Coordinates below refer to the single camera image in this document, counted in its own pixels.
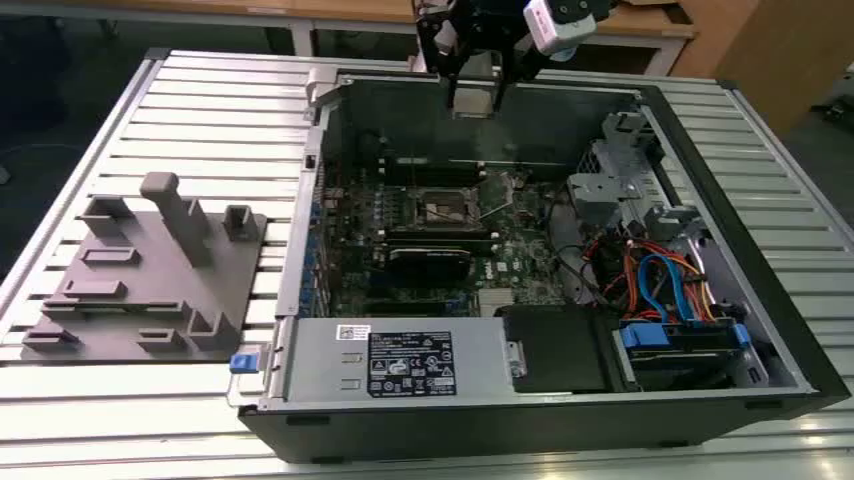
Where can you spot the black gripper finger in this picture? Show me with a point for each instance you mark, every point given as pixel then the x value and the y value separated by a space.
pixel 455 90
pixel 500 95

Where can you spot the silver CPU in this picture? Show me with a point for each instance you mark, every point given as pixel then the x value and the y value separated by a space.
pixel 475 106

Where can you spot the CPU socket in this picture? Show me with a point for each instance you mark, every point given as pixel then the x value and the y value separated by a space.
pixel 447 207

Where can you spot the long black expansion slot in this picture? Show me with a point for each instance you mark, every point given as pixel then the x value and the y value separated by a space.
pixel 407 309

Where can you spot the grey case latch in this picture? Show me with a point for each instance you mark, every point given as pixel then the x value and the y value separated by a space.
pixel 320 80

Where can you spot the wooden desk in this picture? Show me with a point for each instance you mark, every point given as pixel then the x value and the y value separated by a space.
pixel 634 27
pixel 133 4

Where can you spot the metal drive cage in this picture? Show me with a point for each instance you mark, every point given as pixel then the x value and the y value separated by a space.
pixel 600 192

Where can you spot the green motherboard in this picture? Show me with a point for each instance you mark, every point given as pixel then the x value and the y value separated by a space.
pixel 527 250

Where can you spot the black graphics card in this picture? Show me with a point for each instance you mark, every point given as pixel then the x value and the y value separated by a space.
pixel 427 265

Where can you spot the silver chipset heatsink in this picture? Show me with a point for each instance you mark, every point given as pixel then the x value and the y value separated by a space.
pixel 495 297

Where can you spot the wooden cabinet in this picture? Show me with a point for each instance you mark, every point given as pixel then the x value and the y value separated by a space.
pixel 781 50

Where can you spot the dark floor equipment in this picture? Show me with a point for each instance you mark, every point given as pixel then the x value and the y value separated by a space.
pixel 834 100

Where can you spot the hard disk in blue carrier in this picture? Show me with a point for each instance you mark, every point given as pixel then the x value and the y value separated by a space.
pixel 643 336

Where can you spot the grey power supply unit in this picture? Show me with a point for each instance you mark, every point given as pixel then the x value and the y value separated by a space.
pixel 314 350

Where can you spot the grey parts rack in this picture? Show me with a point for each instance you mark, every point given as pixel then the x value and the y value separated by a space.
pixel 167 310

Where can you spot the blue case latch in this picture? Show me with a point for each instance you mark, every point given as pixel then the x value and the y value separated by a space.
pixel 241 364

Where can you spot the black PC case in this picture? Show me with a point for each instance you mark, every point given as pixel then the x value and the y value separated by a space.
pixel 467 435

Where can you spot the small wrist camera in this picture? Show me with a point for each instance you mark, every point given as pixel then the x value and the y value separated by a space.
pixel 447 35

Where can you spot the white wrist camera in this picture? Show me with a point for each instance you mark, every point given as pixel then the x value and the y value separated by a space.
pixel 567 20

